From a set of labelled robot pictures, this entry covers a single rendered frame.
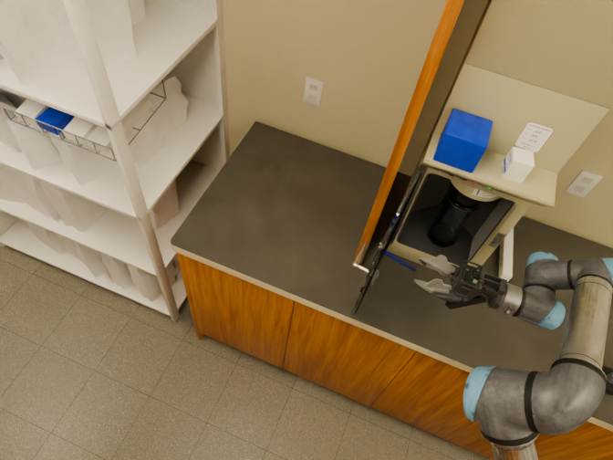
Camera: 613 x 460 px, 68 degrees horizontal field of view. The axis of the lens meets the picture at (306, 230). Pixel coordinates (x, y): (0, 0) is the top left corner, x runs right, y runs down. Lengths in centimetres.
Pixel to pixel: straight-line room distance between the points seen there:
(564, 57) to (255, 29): 108
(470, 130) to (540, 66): 19
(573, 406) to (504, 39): 73
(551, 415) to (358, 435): 148
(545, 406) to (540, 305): 33
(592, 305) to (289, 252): 91
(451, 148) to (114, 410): 191
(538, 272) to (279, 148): 110
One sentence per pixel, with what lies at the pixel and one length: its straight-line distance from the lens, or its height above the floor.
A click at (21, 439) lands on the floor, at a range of 253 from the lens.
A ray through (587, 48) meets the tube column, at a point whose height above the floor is 182.
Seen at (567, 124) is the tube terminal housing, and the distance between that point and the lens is 121.
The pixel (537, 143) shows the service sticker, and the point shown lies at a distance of 124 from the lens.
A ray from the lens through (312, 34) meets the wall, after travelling 172.
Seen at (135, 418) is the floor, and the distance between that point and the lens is 240.
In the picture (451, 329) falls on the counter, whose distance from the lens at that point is 159.
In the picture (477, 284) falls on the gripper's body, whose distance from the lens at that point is 119.
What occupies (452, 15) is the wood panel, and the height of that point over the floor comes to 185.
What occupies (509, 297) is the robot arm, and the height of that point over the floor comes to 133.
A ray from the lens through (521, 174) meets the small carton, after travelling 120.
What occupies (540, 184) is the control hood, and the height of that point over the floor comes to 151.
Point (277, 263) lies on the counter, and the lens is 156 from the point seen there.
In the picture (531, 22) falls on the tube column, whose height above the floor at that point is 183.
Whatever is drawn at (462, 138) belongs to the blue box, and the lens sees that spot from 111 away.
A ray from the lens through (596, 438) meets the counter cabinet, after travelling 193.
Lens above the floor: 228
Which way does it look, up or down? 54 degrees down
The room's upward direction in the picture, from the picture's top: 10 degrees clockwise
